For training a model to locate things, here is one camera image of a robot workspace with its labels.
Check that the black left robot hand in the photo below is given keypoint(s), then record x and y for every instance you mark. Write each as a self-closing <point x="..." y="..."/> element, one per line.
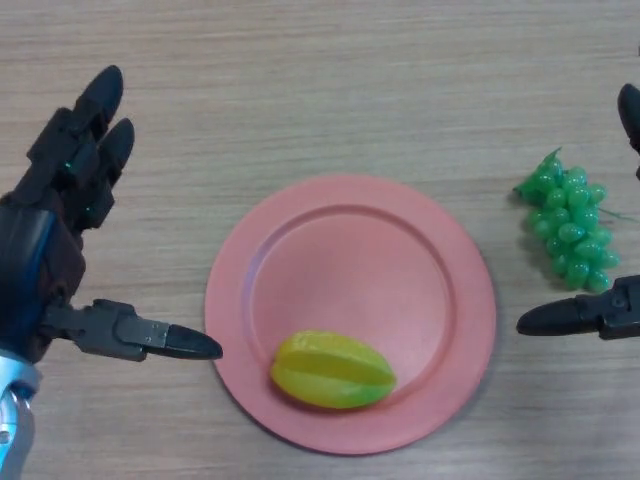
<point x="45" y="225"/>

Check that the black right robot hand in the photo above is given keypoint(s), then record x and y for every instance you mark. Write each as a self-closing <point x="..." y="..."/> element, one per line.
<point x="565" y="317"/>

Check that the yellow starfruit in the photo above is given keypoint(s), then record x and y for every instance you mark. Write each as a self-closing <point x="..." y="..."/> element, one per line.
<point x="335" y="372"/>

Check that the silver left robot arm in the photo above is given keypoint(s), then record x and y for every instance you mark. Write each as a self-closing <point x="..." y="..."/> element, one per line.
<point x="12" y="415"/>

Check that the pink round plate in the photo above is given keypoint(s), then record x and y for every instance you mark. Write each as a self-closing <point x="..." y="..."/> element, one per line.
<point x="360" y="260"/>

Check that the green grape bunch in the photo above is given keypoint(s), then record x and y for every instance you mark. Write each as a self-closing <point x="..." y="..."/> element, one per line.
<point x="570" y="230"/>

